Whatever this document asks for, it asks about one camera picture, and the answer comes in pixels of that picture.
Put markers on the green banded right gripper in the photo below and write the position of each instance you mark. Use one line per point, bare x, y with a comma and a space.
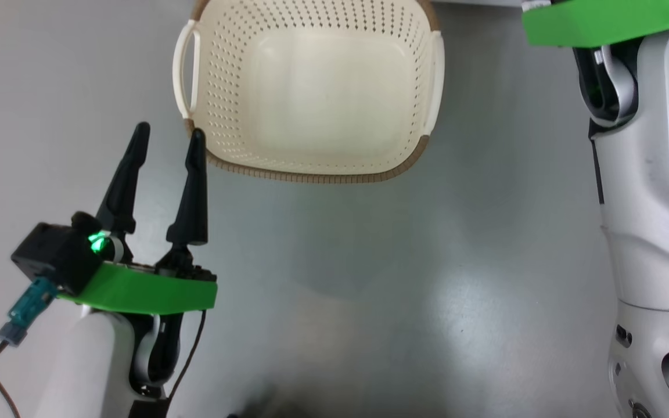
601, 23

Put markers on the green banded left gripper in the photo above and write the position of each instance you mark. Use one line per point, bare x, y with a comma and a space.
143, 290

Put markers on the cream perforated laundry basket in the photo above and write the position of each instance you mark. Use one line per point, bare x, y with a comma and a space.
323, 87

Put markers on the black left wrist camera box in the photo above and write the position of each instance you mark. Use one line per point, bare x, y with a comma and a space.
56, 255

